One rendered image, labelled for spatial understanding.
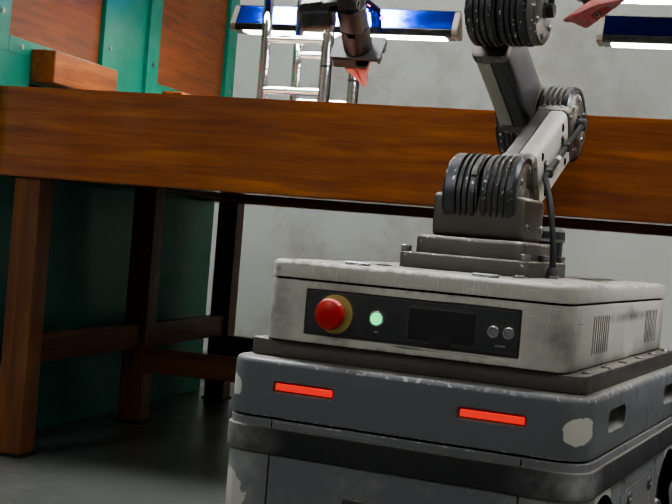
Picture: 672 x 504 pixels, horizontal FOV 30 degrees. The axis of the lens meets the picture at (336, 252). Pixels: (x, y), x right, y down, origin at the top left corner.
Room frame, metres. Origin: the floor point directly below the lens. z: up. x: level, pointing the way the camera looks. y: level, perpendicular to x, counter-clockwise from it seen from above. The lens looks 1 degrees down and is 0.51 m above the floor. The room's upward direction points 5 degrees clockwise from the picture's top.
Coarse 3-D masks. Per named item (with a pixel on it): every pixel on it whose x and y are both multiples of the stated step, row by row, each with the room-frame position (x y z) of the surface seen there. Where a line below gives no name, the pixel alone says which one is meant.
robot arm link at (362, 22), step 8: (360, 0) 2.39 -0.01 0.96; (336, 8) 2.38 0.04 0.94; (360, 8) 2.38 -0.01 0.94; (344, 16) 2.38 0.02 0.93; (352, 16) 2.37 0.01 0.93; (360, 16) 2.38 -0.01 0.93; (344, 24) 2.39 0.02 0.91; (352, 24) 2.39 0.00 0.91; (360, 24) 2.39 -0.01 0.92; (344, 32) 2.41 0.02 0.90; (352, 32) 2.40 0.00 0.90; (360, 32) 2.40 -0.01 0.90
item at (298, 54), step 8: (368, 0) 3.17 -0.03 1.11; (368, 8) 3.23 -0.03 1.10; (376, 8) 3.27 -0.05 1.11; (296, 16) 3.19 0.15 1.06; (296, 24) 3.18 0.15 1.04; (296, 32) 3.18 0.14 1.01; (296, 48) 3.18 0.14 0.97; (296, 56) 3.18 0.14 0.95; (304, 56) 3.18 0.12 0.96; (312, 56) 3.17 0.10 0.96; (296, 64) 3.18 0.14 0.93; (296, 72) 3.18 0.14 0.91; (296, 80) 3.18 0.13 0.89; (352, 80) 3.14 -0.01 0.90; (352, 88) 3.14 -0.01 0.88; (296, 96) 3.18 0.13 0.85; (352, 96) 3.14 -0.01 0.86
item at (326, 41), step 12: (264, 0) 2.96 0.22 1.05; (264, 12) 2.95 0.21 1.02; (264, 24) 2.95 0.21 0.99; (264, 36) 2.95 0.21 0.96; (276, 36) 2.94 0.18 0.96; (288, 36) 2.94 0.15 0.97; (300, 36) 2.93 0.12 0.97; (312, 36) 2.92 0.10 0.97; (324, 36) 2.91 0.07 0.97; (264, 48) 2.95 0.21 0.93; (324, 48) 2.91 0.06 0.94; (264, 60) 2.95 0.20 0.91; (324, 60) 2.91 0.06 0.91; (264, 72) 2.95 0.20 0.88; (324, 72) 2.91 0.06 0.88; (264, 84) 2.95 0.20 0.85; (324, 84) 2.91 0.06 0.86; (264, 96) 2.95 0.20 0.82; (324, 96) 2.91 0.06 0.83
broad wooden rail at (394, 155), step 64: (0, 128) 2.60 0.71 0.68; (64, 128) 2.56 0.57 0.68; (128, 128) 2.52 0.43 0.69; (192, 128) 2.48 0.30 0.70; (256, 128) 2.44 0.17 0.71; (320, 128) 2.40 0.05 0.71; (384, 128) 2.37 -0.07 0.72; (448, 128) 2.34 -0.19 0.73; (640, 128) 2.24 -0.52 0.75; (256, 192) 2.44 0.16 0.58; (320, 192) 2.40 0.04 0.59; (384, 192) 2.37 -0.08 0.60; (576, 192) 2.27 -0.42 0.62; (640, 192) 2.23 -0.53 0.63
